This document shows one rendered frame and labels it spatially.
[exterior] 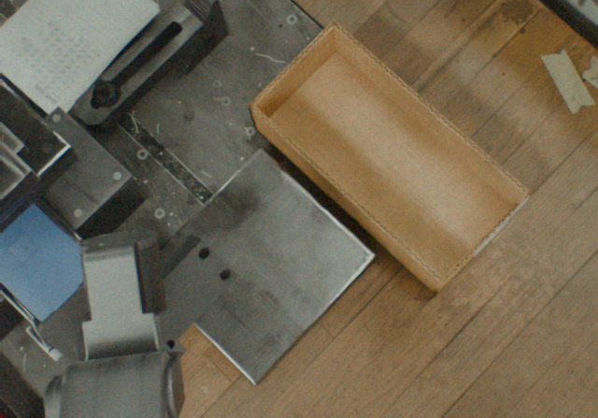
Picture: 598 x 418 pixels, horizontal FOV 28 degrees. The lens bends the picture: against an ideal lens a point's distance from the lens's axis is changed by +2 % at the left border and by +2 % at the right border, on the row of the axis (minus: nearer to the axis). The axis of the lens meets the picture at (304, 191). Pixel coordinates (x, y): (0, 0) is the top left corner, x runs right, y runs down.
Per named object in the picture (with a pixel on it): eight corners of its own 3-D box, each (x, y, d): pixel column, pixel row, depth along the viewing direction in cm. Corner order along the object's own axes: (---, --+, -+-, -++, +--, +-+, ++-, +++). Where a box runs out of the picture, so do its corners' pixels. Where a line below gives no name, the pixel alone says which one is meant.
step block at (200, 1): (185, 77, 121) (170, 44, 113) (164, 58, 122) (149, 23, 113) (229, 34, 122) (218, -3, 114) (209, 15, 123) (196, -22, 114)
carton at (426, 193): (435, 297, 115) (440, 283, 107) (254, 130, 120) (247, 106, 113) (524, 205, 117) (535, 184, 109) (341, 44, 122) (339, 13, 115)
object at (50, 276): (77, 356, 106) (68, 352, 103) (-40, 241, 109) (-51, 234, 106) (134, 298, 107) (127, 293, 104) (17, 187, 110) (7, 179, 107)
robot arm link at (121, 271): (62, 238, 90) (22, 273, 78) (175, 224, 90) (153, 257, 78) (83, 385, 92) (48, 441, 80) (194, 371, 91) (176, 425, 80)
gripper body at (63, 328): (93, 267, 97) (110, 282, 90) (178, 349, 100) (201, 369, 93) (35, 326, 96) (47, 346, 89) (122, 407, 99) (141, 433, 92)
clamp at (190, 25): (109, 152, 120) (86, 122, 110) (86, 130, 120) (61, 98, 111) (213, 52, 122) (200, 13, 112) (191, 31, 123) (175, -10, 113)
